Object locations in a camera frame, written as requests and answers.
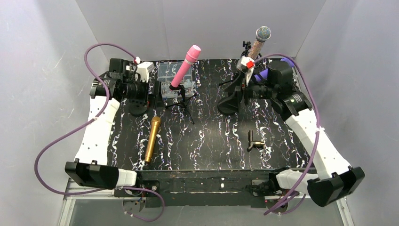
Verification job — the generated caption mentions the gold microphone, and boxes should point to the gold microphone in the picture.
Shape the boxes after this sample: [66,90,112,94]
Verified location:
[144,116,161,163]

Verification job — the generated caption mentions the black tripod mic stand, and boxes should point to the black tripod mic stand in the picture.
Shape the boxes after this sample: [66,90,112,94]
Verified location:
[165,84,197,125]

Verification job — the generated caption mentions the pink microphone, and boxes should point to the pink microphone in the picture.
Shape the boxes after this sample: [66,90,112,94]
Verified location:
[171,45,201,87]

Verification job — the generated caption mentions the black round-base mic stand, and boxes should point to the black round-base mic stand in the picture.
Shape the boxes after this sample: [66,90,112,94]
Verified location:
[128,99,149,117]

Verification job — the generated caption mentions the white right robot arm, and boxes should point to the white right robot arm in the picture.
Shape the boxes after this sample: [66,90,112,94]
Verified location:
[217,57,365,207]

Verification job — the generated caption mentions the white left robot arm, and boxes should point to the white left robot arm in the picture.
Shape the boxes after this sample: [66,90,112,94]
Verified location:
[65,58,157,189]

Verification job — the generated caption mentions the purple microphone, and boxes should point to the purple microphone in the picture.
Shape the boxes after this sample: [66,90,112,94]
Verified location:
[254,57,295,82]

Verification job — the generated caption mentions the glitter silver microphone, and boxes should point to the glitter silver microphone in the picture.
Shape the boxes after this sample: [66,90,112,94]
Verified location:
[247,26,271,60]

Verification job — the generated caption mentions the clear plastic parts box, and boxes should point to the clear plastic parts box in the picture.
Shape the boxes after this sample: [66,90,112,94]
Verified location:
[156,61,196,100]

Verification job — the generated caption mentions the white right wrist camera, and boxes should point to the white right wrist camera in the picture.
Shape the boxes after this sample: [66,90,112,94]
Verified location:
[236,56,255,85]

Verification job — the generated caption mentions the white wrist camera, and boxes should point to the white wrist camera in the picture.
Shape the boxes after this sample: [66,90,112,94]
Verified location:
[236,56,255,85]
[134,56,155,83]

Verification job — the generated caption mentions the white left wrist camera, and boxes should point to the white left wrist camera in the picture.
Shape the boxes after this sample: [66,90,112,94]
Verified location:
[134,56,155,83]

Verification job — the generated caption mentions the black shock-mount stand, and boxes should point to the black shock-mount stand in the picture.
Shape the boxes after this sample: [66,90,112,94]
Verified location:
[240,41,262,68]

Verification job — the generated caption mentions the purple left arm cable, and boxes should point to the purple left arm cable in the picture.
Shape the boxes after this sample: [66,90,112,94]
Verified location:
[34,42,166,223]

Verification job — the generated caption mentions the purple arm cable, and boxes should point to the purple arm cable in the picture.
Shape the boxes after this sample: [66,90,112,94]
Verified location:
[34,42,166,223]
[252,53,322,217]

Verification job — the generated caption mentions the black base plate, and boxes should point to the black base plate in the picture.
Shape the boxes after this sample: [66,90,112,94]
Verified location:
[107,169,302,208]

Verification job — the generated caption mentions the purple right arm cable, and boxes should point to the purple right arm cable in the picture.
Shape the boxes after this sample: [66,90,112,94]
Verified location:
[252,53,322,217]

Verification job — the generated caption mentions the aluminium rail frame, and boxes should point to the aluminium rail frame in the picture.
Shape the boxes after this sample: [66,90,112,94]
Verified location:
[58,191,354,226]

